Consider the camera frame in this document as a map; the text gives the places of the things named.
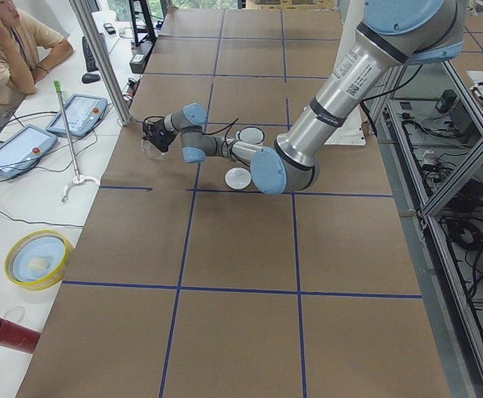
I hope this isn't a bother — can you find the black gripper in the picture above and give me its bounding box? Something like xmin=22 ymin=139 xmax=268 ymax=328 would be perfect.
xmin=148 ymin=127 xmax=177 ymax=153

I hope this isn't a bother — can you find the white mug lid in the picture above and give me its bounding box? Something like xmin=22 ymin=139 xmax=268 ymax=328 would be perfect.
xmin=225 ymin=167 xmax=252 ymax=190

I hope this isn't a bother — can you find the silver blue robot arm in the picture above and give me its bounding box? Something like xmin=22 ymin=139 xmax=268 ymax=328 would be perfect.
xmin=142 ymin=1 xmax=467 ymax=194

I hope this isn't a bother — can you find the far teach pendant tablet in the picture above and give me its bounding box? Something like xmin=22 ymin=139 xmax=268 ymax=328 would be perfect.
xmin=46 ymin=94 xmax=108 ymax=138

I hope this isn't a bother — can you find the teach pendant tablet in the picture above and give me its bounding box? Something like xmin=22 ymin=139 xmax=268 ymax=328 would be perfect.
xmin=46 ymin=94 xmax=108 ymax=138
xmin=0 ymin=124 xmax=57 ymax=178

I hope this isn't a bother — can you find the black computer mouse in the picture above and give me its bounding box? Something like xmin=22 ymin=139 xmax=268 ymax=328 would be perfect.
xmin=81 ymin=73 xmax=100 ymax=85

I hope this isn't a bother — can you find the white enamel mug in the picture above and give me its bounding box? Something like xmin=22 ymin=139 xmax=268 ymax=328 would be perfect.
xmin=235 ymin=126 xmax=265 ymax=144

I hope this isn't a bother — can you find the black keyboard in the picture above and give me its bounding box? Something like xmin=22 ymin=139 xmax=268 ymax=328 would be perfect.
xmin=81 ymin=36 xmax=98 ymax=72

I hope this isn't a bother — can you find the near teach pendant tablet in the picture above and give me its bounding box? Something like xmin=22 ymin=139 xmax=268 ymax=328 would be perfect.
xmin=0 ymin=124 xmax=57 ymax=178

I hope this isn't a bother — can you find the brown paper table cover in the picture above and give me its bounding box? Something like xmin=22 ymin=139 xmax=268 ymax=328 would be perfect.
xmin=16 ymin=7 xmax=453 ymax=398

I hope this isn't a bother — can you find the person in beige shirt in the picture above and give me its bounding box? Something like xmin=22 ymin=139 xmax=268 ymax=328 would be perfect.
xmin=0 ymin=1 xmax=74 ymax=109

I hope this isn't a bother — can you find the yellow tape roll with plate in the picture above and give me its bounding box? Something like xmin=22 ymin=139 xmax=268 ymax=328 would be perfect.
xmin=4 ymin=230 xmax=74 ymax=291

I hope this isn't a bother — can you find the red cardboard tube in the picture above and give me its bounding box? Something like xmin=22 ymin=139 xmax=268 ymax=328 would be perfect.
xmin=0 ymin=318 xmax=41 ymax=354

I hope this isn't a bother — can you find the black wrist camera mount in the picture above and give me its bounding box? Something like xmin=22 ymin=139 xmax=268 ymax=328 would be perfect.
xmin=142 ymin=116 xmax=166 ymax=139

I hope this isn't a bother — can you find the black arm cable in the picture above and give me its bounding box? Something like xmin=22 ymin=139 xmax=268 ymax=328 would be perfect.
xmin=143 ymin=115 xmax=240 ymax=161

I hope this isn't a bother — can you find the green handled reacher grabber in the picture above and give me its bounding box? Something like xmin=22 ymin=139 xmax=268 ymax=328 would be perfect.
xmin=54 ymin=80 xmax=100 ymax=204

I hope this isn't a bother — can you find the aluminium frame post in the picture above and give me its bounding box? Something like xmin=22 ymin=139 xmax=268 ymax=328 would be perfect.
xmin=69 ymin=0 xmax=132 ymax=126

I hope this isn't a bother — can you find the white camera pole with base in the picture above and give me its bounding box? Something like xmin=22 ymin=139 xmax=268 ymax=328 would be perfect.
xmin=326 ymin=0 xmax=365 ymax=146

